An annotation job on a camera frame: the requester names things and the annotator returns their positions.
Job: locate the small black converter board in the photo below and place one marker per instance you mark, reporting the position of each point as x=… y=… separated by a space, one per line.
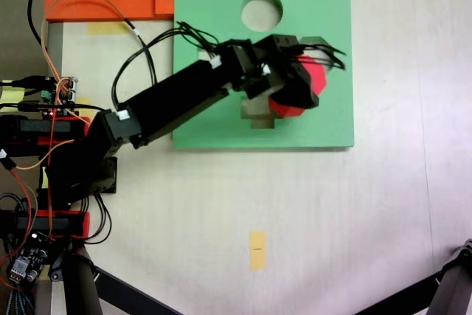
x=27 y=256

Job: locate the yellow tape marker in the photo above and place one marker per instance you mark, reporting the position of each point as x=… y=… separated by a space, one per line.
x=257 y=252

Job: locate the green shape sorter board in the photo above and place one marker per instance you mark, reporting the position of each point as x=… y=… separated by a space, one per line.
x=324 y=127

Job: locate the red and black table clamp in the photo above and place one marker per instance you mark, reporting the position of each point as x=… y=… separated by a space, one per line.
x=84 y=123
x=84 y=224

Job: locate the yellow sticky note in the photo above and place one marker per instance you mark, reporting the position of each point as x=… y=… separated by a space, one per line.
x=11 y=95

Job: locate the black tripod brace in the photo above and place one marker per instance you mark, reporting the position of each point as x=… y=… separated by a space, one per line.
x=129 y=293
x=405 y=294

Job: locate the wide yellow tape strip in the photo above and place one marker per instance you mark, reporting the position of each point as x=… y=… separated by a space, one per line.
x=103 y=28

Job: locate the red octagonal pillar block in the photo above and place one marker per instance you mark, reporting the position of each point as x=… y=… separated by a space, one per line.
x=317 y=79

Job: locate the grey tripod leg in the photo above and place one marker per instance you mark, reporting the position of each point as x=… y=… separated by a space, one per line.
x=453 y=285

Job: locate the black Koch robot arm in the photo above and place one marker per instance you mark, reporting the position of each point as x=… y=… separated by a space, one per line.
x=177 y=93

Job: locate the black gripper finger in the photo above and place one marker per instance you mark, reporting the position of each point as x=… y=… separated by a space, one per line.
x=298 y=90

